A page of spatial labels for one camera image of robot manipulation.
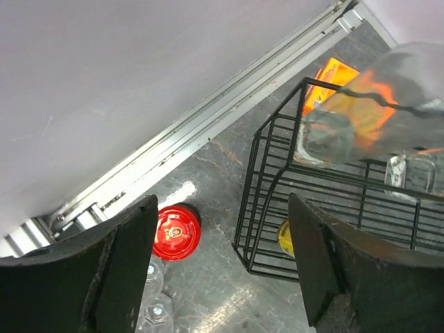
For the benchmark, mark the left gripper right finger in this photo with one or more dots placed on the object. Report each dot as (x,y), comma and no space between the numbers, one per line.
(352,281)

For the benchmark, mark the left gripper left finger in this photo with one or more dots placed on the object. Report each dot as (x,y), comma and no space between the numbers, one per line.
(90,282)

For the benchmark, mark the small yellow label bottle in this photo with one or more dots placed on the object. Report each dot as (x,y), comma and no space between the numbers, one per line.
(284,239)

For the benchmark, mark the red lid sauce jar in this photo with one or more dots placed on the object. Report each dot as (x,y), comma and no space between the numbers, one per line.
(178,232)

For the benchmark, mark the glass oil bottle gold spout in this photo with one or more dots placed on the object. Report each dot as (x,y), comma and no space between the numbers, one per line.
(420,172)

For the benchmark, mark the clear plastic cup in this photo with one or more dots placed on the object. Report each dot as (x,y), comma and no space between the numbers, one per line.
(153,284)
(156,315)

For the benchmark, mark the orange snack packet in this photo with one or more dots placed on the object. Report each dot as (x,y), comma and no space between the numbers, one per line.
(366,115)

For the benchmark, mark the black wire rack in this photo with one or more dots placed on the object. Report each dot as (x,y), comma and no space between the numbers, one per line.
(354,192)

